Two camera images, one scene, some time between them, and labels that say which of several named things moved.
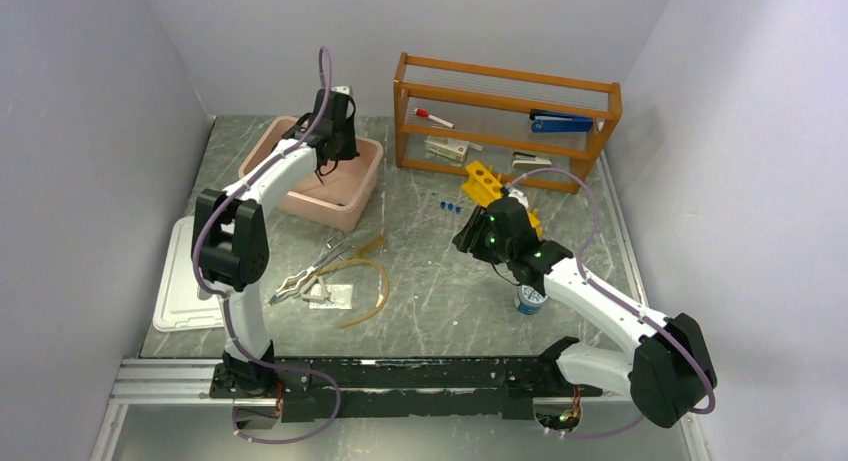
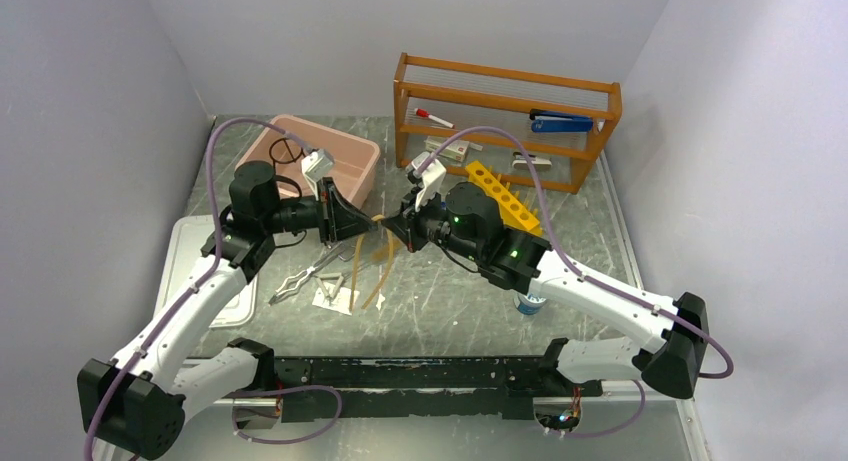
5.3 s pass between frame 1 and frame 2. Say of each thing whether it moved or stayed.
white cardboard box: stayed
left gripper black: moved
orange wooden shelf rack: stayed
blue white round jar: stayed
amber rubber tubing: moved
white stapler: stayed
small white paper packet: stayed
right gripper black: moved
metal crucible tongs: stayed
